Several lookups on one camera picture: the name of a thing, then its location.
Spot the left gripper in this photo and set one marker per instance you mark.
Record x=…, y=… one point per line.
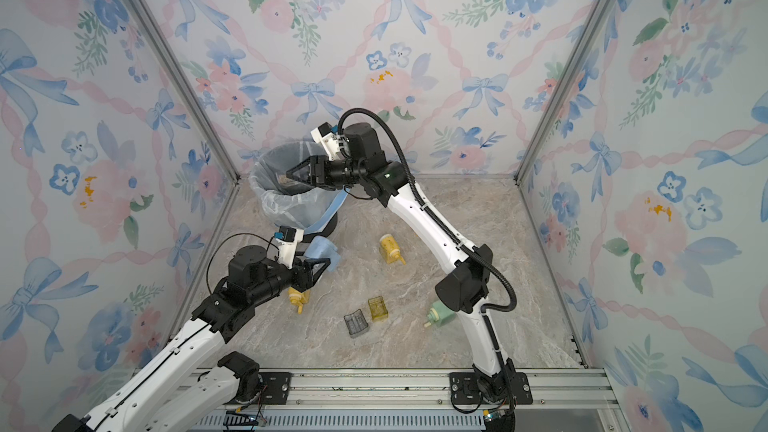
x=304, y=282

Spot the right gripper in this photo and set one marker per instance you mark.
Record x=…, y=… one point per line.
x=319, y=163

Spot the blue pencil sharpener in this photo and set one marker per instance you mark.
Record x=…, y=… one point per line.
x=322, y=248

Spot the yellow pencil sharpener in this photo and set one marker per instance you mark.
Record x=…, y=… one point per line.
x=390, y=250
x=299, y=299

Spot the yellow transparent shavings tray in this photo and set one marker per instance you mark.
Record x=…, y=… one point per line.
x=378, y=309

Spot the dark shavings tray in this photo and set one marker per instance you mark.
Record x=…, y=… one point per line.
x=356, y=323

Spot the clear blue sharpener tray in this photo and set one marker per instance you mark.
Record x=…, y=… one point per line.
x=283, y=180

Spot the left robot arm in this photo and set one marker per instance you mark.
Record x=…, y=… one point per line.
x=152, y=400

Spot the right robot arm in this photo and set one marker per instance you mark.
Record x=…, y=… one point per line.
x=473, y=288

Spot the green pencil sharpener right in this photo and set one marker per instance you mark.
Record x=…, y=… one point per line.
x=438, y=315

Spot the clear trash bag blue band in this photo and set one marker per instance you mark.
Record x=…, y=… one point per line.
x=296, y=206

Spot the black trash bin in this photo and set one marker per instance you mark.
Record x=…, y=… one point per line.
x=323, y=227

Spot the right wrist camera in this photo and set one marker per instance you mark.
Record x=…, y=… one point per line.
x=330, y=140

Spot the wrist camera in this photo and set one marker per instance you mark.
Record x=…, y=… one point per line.
x=287, y=240
x=330, y=140

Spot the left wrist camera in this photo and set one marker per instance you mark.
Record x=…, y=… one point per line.
x=287, y=240

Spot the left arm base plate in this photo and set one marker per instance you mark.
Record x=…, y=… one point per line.
x=263, y=388

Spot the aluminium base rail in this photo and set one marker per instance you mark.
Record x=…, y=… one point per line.
x=390, y=400

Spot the left corner aluminium post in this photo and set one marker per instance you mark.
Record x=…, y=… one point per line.
x=172, y=67

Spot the corner aluminium post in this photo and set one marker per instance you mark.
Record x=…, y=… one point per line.
x=172, y=67
x=582, y=48

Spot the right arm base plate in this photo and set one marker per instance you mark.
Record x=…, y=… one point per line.
x=473, y=388

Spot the right corner aluminium post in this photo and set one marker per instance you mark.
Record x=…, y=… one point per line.
x=582, y=48

